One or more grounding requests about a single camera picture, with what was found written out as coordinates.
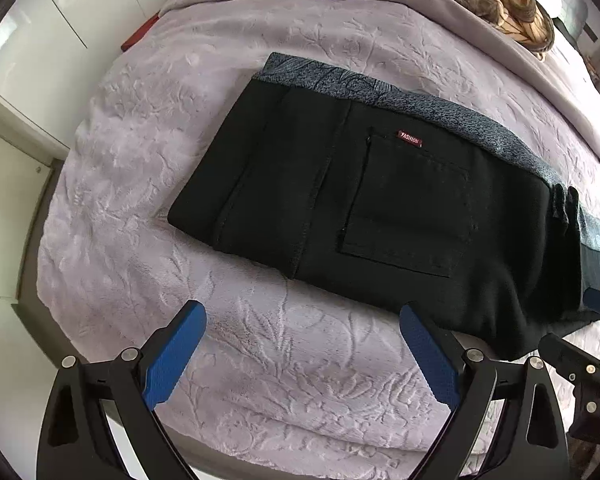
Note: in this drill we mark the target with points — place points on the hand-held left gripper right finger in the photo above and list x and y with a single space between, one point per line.
430 360

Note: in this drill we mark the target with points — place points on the lilac embossed blanket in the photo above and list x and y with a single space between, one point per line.
180 185

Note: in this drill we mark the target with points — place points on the black pants with patterned lining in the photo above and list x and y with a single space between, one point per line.
380 220

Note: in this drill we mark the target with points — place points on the grey bed base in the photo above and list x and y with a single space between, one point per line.
37 230

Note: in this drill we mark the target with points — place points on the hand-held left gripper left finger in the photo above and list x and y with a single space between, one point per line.
175 355

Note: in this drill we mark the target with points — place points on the red flat object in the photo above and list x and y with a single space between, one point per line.
139 35

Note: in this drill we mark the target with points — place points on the white wardrobe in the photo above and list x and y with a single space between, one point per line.
40 35

